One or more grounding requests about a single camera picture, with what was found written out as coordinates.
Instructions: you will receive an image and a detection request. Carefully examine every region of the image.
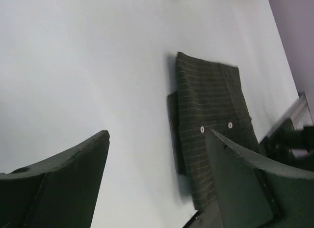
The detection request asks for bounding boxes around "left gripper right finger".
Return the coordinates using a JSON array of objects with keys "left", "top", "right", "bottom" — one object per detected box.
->
[{"left": 206, "top": 129, "right": 314, "bottom": 228}]

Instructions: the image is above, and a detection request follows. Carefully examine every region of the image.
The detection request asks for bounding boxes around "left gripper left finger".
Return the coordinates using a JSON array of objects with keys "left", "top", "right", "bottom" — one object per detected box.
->
[{"left": 0, "top": 130, "right": 110, "bottom": 228}]

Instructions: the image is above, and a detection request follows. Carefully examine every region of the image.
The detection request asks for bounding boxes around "dark striped long sleeve shirt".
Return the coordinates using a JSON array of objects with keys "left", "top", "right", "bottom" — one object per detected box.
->
[{"left": 175, "top": 52, "right": 260, "bottom": 212}]

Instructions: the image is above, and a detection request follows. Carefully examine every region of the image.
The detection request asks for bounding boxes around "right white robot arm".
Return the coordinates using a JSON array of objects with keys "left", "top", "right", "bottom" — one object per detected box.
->
[{"left": 260, "top": 117, "right": 314, "bottom": 171}]

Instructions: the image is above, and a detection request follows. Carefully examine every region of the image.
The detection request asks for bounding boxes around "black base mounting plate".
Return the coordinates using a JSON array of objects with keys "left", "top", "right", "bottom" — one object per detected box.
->
[{"left": 183, "top": 200, "right": 224, "bottom": 228}]

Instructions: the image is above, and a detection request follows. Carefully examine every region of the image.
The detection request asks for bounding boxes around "aluminium frame rail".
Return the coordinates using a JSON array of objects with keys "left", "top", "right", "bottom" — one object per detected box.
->
[{"left": 260, "top": 92, "right": 314, "bottom": 146}]

